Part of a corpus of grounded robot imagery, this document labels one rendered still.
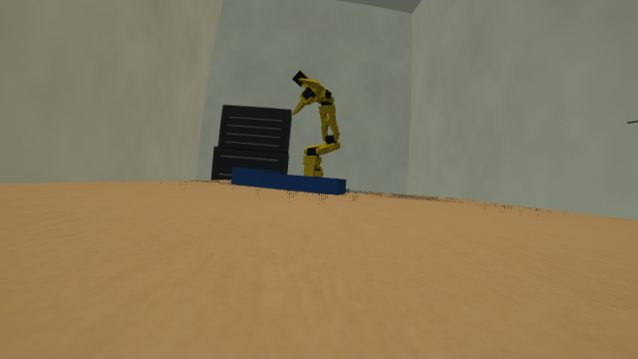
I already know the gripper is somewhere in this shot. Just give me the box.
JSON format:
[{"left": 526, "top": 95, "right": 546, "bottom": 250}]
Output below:
[{"left": 292, "top": 70, "right": 324, "bottom": 115}]

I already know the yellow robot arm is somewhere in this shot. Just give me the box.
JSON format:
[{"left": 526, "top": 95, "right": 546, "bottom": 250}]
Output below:
[{"left": 303, "top": 89, "right": 340, "bottom": 178}]

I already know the blue bin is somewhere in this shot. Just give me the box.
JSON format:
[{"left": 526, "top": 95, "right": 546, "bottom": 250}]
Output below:
[{"left": 231, "top": 168, "right": 346, "bottom": 194}]

